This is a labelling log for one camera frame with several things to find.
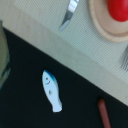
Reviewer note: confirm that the fork with wooden handle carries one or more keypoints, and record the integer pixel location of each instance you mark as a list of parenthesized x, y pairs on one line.
[(124, 65)]

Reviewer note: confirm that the grey teal-padded gripper finger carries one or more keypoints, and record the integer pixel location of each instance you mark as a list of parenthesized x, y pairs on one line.
[(4, 57)]

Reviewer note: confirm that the red toy tomato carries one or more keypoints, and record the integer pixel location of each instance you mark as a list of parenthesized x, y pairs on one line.
[(118, 9)]

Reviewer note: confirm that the knife with wooden handle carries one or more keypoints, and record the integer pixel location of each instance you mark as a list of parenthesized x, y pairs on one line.
[(69, 13)]

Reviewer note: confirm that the round wooden plate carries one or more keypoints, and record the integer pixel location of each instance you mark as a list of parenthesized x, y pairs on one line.
[(109, 28)]

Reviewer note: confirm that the brown toy sausage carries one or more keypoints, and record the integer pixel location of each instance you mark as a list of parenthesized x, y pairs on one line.
[(103, 112)]

